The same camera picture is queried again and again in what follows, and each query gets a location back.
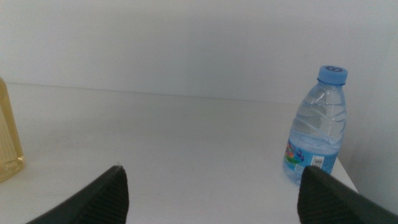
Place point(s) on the yellow juice bottle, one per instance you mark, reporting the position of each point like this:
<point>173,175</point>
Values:
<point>7,140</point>

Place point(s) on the small water bottle blue cap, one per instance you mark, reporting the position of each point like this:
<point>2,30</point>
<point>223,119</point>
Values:
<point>315,130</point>

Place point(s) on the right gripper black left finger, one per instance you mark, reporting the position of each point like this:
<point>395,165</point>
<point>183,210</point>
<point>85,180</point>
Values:
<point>102,199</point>

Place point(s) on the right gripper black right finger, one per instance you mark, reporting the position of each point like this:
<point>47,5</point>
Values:
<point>329,202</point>

